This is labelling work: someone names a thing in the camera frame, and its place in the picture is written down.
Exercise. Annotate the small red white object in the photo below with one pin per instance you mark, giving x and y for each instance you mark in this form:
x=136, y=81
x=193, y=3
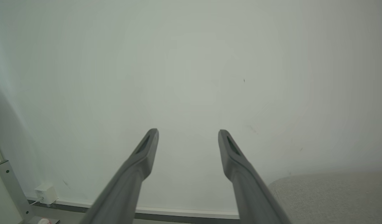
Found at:
x=44, y=221

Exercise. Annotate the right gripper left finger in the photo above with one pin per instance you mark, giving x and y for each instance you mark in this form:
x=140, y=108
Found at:
x=128, y=183

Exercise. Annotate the white wall socket box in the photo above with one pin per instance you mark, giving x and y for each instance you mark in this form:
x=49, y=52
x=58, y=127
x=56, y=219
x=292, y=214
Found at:
x=47, y=193

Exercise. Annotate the grey metal frame post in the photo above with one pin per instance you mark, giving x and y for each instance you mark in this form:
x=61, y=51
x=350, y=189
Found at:
x=15, y=189

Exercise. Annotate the grey fabric sofa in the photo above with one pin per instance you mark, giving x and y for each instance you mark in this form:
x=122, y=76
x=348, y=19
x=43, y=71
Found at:
x=334, y=199

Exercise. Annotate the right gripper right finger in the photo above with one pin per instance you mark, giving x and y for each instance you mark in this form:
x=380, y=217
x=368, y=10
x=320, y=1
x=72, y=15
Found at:
x=250, y=193

